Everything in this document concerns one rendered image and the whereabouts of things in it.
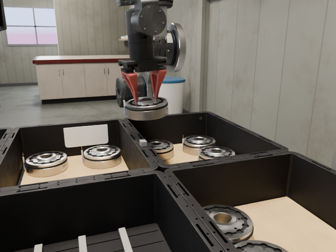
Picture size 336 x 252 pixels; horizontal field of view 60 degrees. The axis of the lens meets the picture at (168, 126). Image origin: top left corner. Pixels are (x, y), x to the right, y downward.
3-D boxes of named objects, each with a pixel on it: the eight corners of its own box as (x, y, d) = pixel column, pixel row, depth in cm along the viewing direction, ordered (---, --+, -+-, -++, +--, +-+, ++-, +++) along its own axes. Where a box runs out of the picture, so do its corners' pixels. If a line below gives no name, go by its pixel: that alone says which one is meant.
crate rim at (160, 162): (122, 125, 91) (122, 118, 90) (208, 117, 100) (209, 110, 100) (161, 180, 54) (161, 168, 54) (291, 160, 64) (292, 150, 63)
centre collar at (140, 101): (133, 101, 72) (133, 98, 72) (152, 98, 74) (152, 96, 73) (139, 105, 68) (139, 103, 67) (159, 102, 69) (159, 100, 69)
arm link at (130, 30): (146, 5, 67) (121, 7, 65) (155, 3, 61) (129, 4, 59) (148, 37, 69) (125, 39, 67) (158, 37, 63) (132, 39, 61)
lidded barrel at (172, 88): (190, 122, 439) (191, 80, 421) (157, 125, 421) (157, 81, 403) (177, 114, 486) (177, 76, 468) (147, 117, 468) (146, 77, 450)
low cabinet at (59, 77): (148, 98, 633) (147, 57, 609) (38, 105, 557) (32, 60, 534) (129, 86, 793) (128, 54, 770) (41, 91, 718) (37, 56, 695)
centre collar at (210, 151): (204, 150, 82) (204, 148, 82) (220, 148, 84) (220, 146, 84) (213, 156, 78) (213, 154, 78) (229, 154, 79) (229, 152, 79)
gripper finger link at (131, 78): (160, 101, 68) (157, 61, 65) (131, 106, 66) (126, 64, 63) (151, 96, 74) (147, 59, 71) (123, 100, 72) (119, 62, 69)
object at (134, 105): (121, 102, 73) (120, 100, 73) (158, 96, 77) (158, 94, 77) (132, 112, 65) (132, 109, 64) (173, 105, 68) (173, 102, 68)
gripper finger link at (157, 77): (169, 100, 69) (166, 60, 66) (140, 105, 67) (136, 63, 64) (159, 95, 75) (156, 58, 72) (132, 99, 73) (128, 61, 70)
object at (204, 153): (192, 150, 84) (192, 148, 84) (223, 146, 87) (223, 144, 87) (208, 163, 75) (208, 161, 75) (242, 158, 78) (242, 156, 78)
